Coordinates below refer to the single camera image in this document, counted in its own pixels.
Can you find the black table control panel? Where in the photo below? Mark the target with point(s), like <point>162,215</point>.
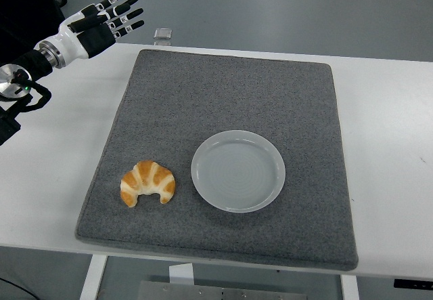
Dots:
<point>412,283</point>

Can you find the grey felt mat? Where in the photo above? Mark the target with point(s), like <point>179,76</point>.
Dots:
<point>220,93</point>

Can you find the white table leg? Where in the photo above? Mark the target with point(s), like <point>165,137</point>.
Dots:
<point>350,288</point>
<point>92,278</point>

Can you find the person's leg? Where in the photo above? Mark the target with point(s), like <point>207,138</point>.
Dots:
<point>20,9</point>

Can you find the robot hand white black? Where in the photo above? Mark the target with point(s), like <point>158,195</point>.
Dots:
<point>72,44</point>

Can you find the croissant bread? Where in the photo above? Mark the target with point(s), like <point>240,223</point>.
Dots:
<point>149,174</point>

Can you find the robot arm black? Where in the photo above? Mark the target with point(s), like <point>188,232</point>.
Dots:
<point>32,64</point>

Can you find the small square silver floor fitting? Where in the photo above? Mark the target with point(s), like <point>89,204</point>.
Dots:
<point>163,34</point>

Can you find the round grey plate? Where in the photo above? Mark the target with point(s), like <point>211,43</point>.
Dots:
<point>236,173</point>

